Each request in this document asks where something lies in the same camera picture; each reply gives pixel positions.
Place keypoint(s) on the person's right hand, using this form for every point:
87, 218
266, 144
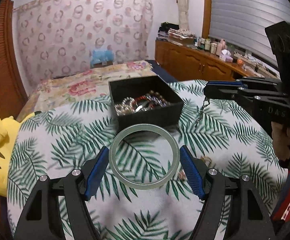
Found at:
279, 140

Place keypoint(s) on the wooden window frame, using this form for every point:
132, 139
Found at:
206, 10

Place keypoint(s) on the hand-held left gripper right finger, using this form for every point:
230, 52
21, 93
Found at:
192, 172

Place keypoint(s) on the small orange ornament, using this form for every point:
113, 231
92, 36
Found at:
240, 62

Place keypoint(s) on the wooden sideboard cabinet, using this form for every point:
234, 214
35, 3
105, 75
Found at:
184, 60

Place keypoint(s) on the circle print curtain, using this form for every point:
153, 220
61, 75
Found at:
72, 30

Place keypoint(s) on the brown louvered wooden wardrobe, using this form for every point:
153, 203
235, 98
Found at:
0, 67

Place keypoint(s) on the floral blanket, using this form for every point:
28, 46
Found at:
85, 85

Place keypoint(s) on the light blue plush toy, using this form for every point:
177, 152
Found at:
101, 55

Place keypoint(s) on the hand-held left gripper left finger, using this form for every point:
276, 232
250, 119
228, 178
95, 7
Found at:
97, 172

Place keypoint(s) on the silver metal bangle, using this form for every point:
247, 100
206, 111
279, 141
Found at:
145, 107

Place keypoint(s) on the dark blue bed sheet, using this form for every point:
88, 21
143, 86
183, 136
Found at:
165, 75

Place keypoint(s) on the tied beige curtain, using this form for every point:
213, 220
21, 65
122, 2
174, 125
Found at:
182, 5

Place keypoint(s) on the pale green jade bangle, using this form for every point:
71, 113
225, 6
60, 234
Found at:
112, 155

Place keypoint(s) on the green leaf print cloth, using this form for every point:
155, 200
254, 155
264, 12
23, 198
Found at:
67, 140

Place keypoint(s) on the row of toiletry bottles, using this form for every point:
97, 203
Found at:
211, 46

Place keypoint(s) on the folded floral cloth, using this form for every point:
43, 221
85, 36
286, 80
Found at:
182, 33

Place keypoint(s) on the yellow plush toy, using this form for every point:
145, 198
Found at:
2, 140

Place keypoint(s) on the grey window blind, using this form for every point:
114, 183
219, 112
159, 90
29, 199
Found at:
247, 17

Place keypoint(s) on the black square box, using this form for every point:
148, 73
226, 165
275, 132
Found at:
147, 120

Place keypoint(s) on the pink tissue box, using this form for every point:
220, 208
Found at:
226, 57

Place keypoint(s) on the pile of dark folded clothes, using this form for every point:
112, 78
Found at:
166, 30

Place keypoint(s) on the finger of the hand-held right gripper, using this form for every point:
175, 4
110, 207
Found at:
224, 83
219, 92

